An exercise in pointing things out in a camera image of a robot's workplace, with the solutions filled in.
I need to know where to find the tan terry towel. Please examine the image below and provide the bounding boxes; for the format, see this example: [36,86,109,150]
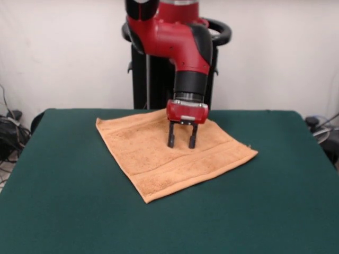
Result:
[95,108,259,204]

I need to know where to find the black cable tangle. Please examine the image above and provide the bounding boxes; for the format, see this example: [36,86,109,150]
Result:
[0,84,32,186]

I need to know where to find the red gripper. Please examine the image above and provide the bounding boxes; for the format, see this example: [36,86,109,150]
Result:
[166,99,209,149]

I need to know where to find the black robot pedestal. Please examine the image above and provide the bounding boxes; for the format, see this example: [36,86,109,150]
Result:
[121,17,233,110]

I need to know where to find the dark green table cloth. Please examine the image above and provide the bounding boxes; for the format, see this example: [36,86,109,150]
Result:
[0,107,339,254]

